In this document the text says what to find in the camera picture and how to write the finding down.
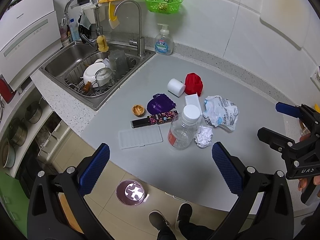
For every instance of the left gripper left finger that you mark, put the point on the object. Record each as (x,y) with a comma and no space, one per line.
(46,218)

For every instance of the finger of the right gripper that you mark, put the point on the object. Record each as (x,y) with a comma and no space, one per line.
(289,110)
(276,141)

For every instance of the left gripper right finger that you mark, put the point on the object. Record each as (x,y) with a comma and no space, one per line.
(274,218)

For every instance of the small white paper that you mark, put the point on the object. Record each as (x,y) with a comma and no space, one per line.
(203,137)

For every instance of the large plastic wrapper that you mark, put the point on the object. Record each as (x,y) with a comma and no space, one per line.
(220,112)

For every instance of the clear plastic bottle white cap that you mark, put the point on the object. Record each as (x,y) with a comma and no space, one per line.
(183,127)

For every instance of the white ribbed plastic box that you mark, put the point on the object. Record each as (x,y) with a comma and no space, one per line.
(193,100)

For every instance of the red mesh cloth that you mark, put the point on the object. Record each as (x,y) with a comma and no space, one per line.
(193,84)

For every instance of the black colourful hair spray bottle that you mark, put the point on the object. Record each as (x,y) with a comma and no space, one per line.
(156,119)

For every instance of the purple velvet pouch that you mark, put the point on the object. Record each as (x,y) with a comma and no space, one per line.
(160,103)

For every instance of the white foam cylinder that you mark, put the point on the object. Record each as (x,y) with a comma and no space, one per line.
(176,87)

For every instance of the pink round trash bin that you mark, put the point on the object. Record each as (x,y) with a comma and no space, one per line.
(130,192)

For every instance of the chrome kitchen faucet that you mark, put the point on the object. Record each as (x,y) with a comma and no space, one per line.
(85,23)

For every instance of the light blue basin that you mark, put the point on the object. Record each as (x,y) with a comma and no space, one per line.
(7,154)

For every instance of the person's dark trouser leg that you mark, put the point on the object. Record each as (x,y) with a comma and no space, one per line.
(188,230)

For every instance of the steel pot middle shelf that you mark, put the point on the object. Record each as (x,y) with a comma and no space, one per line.
(18,132)

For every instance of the steel pot shelf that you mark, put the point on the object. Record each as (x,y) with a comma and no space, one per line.
(33,112)
(18,132)

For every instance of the white ribbed plastic tray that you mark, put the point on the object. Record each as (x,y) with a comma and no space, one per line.
(139,137)

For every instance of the steel pot upper shelf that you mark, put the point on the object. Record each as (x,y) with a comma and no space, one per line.
(33,112)

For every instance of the small golden foil cup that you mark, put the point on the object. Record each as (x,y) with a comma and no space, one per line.
(138,110)

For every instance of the red appliance on counter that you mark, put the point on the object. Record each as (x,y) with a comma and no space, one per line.
(6,91)

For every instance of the white ceramic bowl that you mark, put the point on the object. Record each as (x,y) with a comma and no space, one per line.
(90,71)

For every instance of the upturned clear glass jar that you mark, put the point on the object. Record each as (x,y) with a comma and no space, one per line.
(104,76)

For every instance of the hand soap pump bottle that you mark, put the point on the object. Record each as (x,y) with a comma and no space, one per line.
(164,43)

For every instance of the stainless steel sink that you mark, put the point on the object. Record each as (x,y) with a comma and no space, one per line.
(66,68)

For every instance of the translucent grey plastic container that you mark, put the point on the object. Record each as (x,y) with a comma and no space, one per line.
(118,63)

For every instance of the yellow sponge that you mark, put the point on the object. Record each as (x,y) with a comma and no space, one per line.
(102,43)

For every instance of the white dishwasher appliance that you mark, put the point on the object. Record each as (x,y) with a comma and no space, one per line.
(29,35)

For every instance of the wire dish rack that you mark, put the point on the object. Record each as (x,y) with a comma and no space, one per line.
(74,78)

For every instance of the green plastic wall basket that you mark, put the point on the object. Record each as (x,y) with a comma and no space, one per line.
(163,6)

